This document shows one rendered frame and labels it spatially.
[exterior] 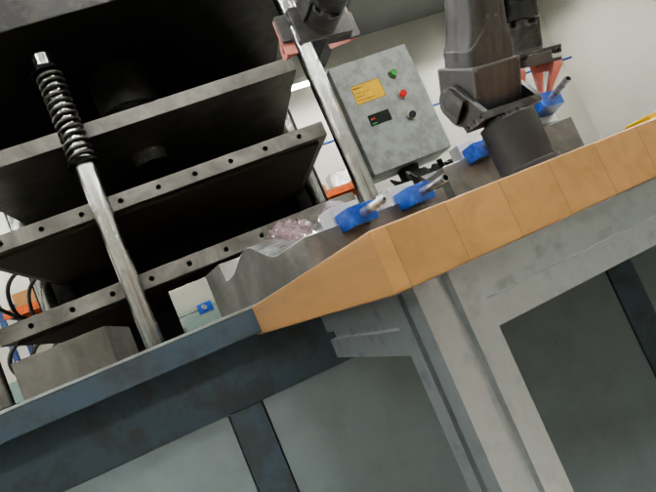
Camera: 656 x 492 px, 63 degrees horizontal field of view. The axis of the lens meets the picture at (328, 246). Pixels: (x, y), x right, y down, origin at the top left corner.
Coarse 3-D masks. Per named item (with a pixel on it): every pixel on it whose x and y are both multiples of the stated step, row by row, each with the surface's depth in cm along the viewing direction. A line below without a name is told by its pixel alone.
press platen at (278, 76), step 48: (192, 96) 169; (240, 96) 178; (288, 96) 195; (48, 144) 160; (96, 144) 169; (144, 144) 184; (192, 144) 203; (240, 144) 225; (0, 192) 173; (48, 192) 189
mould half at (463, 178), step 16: (560, 128) 92; (576, 128) 93; (560, 144) 92; (576, 144) 92; (464, 160) 88; (432, 176) 92; (448, 176) 88; (464, 176) 88; (480, 176) 88; (496, 176) 89; (448, 192) 89; (464, 192) 88
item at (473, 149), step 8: (480, 136) 90; (464, 144) 90; (472, 144) 86; (480, 144) 86; (456, 152) 90; (464, 152) 89; (472, 152) 86; (480, 152) 86; (488, 152) 86; (456, 160) 92; (472, 160) 87; (480, 160) 89
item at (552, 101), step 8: (568, 80) 88; (560, 88) 89; (544, 96) 92; (552, 96) 91; (560, 96) 93; (536, 104) 93; (544, 104) 92; (552, 104) 92; (560, 104) 93; (544, 112) 94; (552, 112) 95; (544, 120) 95; (552, 120) 96
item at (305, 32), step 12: (312, 0) 84; (288, 12) 88; (312, 12) 85; (324, 12) 84; (300, 24) 88; (312, 24) 88; (324, 24) 87; (336, 24) 88; (348, 24) 91; (300, 36) 88; (312, 36) 89; (324, 36) 89
